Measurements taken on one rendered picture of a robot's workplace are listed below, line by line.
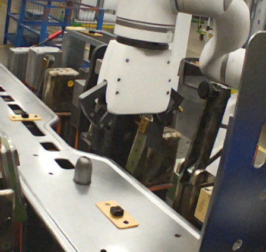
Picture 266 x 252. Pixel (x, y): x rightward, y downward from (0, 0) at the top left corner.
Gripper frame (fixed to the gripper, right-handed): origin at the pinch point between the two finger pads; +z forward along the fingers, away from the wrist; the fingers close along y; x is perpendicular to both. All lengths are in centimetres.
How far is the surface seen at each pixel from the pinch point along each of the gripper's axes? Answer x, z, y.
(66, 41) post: -95, 1, -30
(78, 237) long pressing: 4.8, 12.1, 8.9
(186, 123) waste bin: -244, 95, -218
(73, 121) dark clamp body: -50, 15, -15
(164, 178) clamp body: -14.9, 15.0, -20.2
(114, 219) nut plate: 1.7, 11.9, 1.2
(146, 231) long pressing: 6.2, 12.2, -2.0
